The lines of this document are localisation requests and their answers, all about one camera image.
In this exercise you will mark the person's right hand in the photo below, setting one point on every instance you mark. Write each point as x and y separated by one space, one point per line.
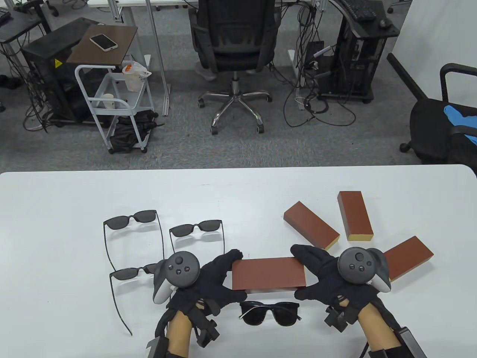
328 279

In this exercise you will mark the person's left hand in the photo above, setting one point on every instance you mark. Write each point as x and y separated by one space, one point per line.
210 283

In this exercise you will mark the black sunglasses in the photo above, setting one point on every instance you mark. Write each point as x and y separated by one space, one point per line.
257 315
182 230
125 274
119 222

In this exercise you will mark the brown storage box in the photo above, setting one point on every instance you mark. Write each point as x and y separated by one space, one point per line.
268 274
410 257
354 214
309 223

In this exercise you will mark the person's right forearm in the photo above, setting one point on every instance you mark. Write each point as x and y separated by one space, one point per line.
376 328

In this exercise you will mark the person's left forearm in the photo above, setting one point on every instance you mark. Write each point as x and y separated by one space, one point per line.
179 335

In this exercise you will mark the grey VR controller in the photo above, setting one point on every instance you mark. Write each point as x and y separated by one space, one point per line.
359 264
182 268

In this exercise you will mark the black wrist battery pack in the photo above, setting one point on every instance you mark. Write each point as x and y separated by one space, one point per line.
158 348
411 343

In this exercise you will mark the black bag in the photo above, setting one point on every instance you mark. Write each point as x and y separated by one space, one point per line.
125 136

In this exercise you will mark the black fabric office chair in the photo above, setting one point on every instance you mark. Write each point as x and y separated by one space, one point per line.
428 126

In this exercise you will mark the white paper cup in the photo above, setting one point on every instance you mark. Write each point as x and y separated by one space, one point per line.
108 101

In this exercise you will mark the blue cloth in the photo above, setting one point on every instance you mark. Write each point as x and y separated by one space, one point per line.
460 115

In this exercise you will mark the black computer stand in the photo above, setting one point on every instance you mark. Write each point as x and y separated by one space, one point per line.
354 67

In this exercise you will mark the white plastic bag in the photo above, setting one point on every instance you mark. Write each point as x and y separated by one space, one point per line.
132 80

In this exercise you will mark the white rolling cart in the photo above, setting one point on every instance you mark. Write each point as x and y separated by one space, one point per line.
111 85

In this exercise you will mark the white desk foot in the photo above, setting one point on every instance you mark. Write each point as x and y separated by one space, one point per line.
293 59

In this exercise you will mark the black floor box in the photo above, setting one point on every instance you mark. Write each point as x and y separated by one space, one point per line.
314 50

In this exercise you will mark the black mesh office chair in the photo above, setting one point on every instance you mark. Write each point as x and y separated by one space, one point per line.
234 41

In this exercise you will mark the black computer mouse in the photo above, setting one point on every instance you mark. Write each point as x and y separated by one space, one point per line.
385 23

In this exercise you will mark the white smartphone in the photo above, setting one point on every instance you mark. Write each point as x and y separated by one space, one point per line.
103 41

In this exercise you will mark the black keyboard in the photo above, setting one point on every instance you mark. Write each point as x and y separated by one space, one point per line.
359 10

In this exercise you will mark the black computer case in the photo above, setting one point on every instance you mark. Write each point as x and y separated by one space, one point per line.
44 56

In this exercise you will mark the black desk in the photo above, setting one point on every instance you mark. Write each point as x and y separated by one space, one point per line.
22 24

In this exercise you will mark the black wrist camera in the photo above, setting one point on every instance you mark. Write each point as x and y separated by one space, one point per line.
207 332
337 320

